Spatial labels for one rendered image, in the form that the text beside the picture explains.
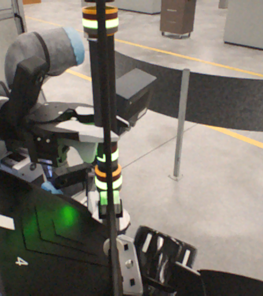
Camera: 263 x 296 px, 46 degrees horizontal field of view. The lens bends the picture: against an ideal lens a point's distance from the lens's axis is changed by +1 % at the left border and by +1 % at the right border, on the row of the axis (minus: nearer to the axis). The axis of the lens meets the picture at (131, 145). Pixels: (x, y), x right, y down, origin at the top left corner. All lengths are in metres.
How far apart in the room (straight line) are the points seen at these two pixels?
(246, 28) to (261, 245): 5.23
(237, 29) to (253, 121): 4.74
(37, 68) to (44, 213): 0.20
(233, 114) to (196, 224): 0.85
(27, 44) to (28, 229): 0.59
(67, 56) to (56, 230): 0.61
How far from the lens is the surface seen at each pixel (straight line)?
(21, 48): 0.89
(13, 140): 0.55
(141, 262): 0.57
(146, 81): 1.30
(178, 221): 2.36
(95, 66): 0.41
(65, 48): 0.92
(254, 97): 2.35
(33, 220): 0.41
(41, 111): 0.50
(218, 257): 2.21
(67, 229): 0.44
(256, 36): 6.88
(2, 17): 2.66
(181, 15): 7.28
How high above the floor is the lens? 1.68
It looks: 32 degrees down
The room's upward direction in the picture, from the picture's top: straight up
